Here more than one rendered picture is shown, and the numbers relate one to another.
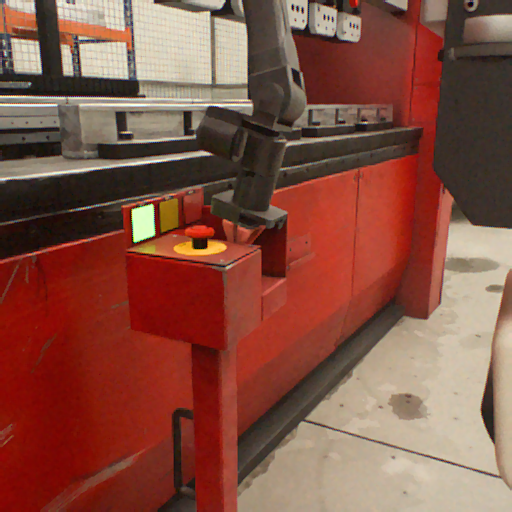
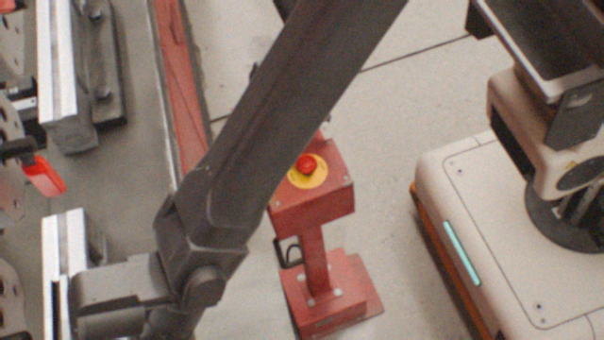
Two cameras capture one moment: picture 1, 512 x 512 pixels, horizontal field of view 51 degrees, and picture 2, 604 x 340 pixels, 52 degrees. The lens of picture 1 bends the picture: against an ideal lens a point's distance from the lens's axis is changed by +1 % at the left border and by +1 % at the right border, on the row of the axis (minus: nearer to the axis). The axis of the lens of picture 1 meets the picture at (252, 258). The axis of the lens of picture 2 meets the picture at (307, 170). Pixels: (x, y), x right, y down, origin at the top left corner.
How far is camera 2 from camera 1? 0.91 m
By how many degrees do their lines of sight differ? 51
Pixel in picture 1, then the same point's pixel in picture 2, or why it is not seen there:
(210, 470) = (316, 249)
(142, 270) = (287, 213)
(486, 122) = (569, 125)
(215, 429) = (318, 233)
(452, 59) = (561, 113)
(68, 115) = (61, 125)
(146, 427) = not seen: hidden behind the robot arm
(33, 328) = not seen: hidden behind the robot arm
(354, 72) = not seen: outside the picture
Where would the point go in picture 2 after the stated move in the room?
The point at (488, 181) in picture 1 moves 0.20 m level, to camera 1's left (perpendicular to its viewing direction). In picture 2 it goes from (565, 139) to (489, 229)
